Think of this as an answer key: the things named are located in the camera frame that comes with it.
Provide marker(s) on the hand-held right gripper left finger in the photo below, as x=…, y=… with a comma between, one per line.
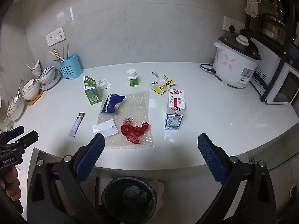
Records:
x=91, y=154

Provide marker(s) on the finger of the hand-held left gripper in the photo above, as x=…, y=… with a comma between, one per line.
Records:
x=16, y=131
x=28, y=138

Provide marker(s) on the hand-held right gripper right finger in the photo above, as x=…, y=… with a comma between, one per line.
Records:
x=210, y=158

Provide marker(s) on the white plastic pouch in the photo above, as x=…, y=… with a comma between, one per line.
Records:
x=102, y=128

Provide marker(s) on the purple stick packet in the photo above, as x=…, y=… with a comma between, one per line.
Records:
x=75, y=127

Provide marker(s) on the red mesh net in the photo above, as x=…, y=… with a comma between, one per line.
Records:
x=130, y=131

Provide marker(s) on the dark blue snack packet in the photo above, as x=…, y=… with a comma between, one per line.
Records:
x=109, y=103

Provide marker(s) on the green carton box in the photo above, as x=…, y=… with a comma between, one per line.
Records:
x=93, y=95

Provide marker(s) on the white milk carton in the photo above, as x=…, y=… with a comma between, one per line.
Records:
x=174, y=112

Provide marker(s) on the black-lined trash bin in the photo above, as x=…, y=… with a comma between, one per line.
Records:
x=130, y=198

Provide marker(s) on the clear bubble wrap sheet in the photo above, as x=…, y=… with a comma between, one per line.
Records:
x=137, y=112

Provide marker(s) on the white tissue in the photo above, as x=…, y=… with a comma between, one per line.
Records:
x=103, y=84

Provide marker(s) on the white pill bottle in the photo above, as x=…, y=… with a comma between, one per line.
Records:
x=132, y=80

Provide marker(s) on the yellow snack wrapper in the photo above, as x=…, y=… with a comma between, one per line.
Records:
x=163, y=86

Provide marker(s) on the person's left hand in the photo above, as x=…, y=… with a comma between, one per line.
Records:
x=12, y=184

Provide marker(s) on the wooden trivet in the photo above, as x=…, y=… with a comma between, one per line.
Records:
x=35, y=100

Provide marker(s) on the white bowl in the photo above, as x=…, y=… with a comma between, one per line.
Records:
x=30, y=88

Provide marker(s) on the blue patterned bowl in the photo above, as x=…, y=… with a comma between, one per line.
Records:
x=46, y=73

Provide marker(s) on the white cup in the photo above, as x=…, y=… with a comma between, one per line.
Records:
x=36, y=68

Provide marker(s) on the blue utensil holder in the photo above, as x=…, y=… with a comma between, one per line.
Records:
x=70, y=67

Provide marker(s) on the bunch of wooden chopsticks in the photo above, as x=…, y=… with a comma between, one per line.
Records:
x=68, y=51

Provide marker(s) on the white floral rice cooker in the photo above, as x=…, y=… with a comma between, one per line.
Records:
x=231, y=63

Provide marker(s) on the white microwave oven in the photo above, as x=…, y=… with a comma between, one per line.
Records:
x=280, y=84

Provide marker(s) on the black power plug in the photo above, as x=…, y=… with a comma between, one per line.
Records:
x=231, y=28

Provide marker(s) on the black storage rack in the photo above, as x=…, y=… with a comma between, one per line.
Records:
x=289, y=51

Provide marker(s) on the steel pot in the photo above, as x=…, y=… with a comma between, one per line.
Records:
x=273, y=28

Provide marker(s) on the white wall socket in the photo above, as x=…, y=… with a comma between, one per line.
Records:
x=50, y=39
x=227, y=22
x=239, y=25
x=59, y=35

